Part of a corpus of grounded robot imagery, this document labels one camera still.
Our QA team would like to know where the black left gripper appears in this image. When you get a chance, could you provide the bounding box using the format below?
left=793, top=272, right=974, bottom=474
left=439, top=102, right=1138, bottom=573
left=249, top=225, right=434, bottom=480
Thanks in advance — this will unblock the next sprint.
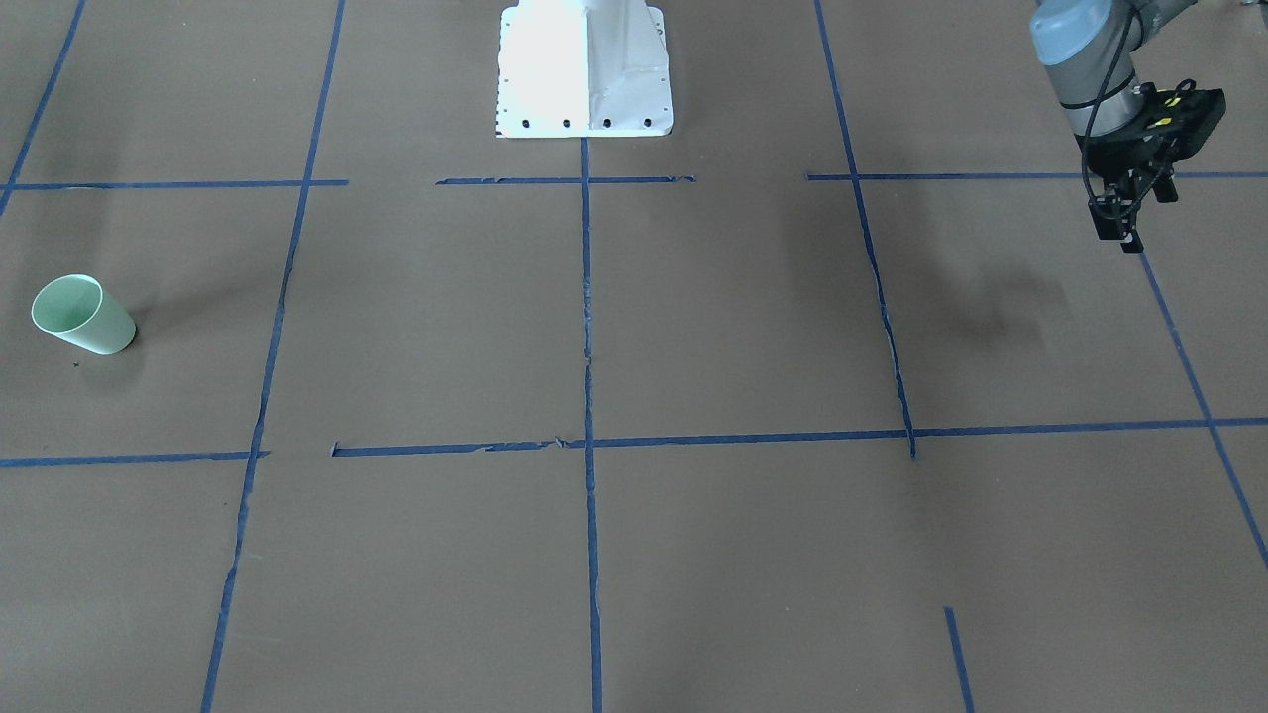
left=1089, top=82, right=1227, bottom=254

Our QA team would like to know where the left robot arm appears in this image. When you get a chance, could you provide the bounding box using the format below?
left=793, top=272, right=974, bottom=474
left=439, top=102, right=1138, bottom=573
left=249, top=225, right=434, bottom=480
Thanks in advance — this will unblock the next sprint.
left=1030, top=1, right=1226, bottom=254

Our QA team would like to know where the light green cup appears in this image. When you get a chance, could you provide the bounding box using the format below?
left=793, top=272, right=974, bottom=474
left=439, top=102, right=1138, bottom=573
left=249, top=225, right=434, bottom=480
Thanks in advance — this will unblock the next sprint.
left=30, top=274, right=137, bottom=354

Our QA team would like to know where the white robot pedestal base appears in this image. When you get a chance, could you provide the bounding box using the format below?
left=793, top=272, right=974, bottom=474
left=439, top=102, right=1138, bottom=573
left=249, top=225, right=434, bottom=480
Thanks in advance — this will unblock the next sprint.
left=495, top=1, right=675, bottom=140

